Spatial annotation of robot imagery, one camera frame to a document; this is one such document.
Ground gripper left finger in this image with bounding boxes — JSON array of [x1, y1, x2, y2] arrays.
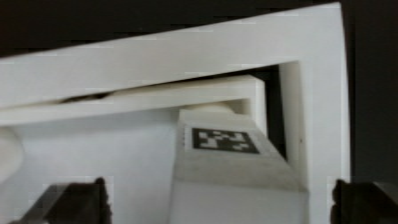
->
[[11, 178, 112, 224]]

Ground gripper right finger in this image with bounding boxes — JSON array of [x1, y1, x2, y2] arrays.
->
[[330, 180, 398, 224]]

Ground white square table top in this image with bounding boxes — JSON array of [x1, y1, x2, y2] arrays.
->
[[0, 76, 265, 224]]

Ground white table leg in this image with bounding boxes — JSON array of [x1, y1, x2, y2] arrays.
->
[[0, 128, 23, 184], [169, 103, 307, 224]]

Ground white right fence wall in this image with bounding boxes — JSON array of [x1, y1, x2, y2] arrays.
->
[[0, 3, 350, 224]]

